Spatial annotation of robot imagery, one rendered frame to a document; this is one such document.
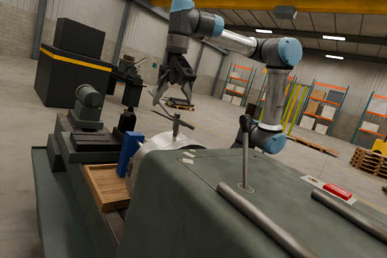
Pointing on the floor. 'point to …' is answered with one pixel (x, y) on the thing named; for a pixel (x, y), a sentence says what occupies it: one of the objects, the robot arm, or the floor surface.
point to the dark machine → (71, 64)
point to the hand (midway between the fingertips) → (173, 106)
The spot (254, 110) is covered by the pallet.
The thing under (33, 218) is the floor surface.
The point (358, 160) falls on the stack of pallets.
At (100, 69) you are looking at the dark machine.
